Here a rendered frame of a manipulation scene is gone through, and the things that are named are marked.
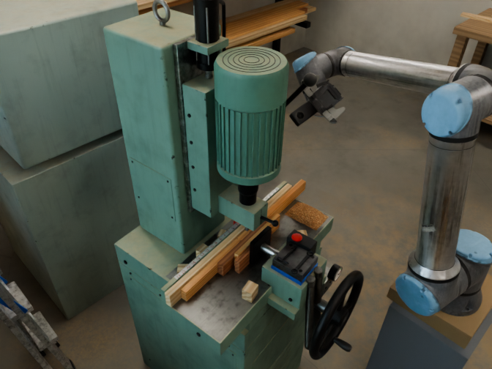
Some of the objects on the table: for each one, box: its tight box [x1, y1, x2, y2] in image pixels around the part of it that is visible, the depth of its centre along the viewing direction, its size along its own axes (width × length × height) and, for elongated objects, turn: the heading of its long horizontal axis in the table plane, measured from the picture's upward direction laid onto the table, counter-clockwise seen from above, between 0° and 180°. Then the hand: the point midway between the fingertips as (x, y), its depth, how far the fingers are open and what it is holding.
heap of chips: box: [285, 201, 329, 231], centre depth 147 cm, size 8×12×3 cm
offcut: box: [242, 280, 258, 302], centre depth 121 cm, size 4×3×4 cm
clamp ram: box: [250, 226, 280, 265], centre depth 129 cm, size 9×8×9 cm
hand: (317, 102), depth 122 cm, fingers open, 14 cm apart
